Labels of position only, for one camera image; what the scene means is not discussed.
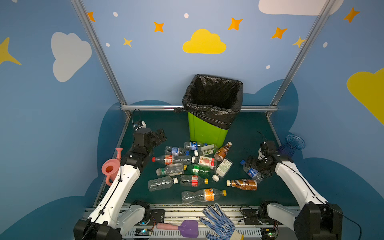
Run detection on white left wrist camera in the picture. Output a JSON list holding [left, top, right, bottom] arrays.
[[133, 120, 147, 131]]

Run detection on small blue label bottle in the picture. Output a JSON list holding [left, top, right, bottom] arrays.
[[240, 160, 264, 184]]

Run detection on green bottle yellow cap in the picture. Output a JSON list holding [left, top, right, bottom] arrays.
[[184, 164, 213, 179]]

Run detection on green label square bottle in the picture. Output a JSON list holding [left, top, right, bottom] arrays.
[[198, 144, 218, 156]]

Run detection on clear bottle orange label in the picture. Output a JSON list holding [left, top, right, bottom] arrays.
[[182, 188, 227, 205]]

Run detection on purple toy shovel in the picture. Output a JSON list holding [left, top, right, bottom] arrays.
[[157, 220, 199, 239]]

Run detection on brown sauce bottle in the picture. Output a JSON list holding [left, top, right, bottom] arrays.
[[215, 142, 232, 162]]

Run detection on purple plastic vase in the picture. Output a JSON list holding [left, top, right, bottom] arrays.
[[278, 134, 306, 157]]

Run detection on blue label water bottle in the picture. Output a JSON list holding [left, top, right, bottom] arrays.
[[165, 146, 190, 156]]

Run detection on blue label bottle behind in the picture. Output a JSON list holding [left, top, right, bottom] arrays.
[[184, 141, 208, 151]]

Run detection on clear bottle red cap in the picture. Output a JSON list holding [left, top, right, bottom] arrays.
[[152, 155, 192, 165]]

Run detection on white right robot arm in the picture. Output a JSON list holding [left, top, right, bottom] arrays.
[[241, 141, 343, 240]]

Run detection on black bin liner bag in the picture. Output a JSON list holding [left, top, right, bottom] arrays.
[[174, 74, 244, 130]]

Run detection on red label juice bottle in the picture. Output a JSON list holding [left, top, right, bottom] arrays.
[[192, 156, 217, 170]]

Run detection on blue dotted work glove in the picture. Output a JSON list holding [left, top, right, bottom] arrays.
[[199, 203, 244, 240]]

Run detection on green plastic bin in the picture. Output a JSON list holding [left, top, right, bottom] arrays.
[[188, 112, 229, 147]]

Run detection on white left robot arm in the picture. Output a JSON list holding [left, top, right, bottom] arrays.
[[74, 127, 167, 240]]

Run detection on brown tea bottle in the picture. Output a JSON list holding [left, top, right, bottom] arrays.
[[226, 179, 258, 191]]

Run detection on square bottle white cap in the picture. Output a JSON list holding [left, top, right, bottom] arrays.
[[212, 158, 233, 182]]

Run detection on pink toy watering can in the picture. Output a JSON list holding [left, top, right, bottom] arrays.
[[102, 148, 123, 186]]

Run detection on clear bottle yellow cap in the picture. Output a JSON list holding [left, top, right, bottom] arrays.
[[180, 175, 209, 187]]

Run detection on clear bottle white cap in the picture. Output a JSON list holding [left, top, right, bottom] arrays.
[[148, 176, 179, 192]]

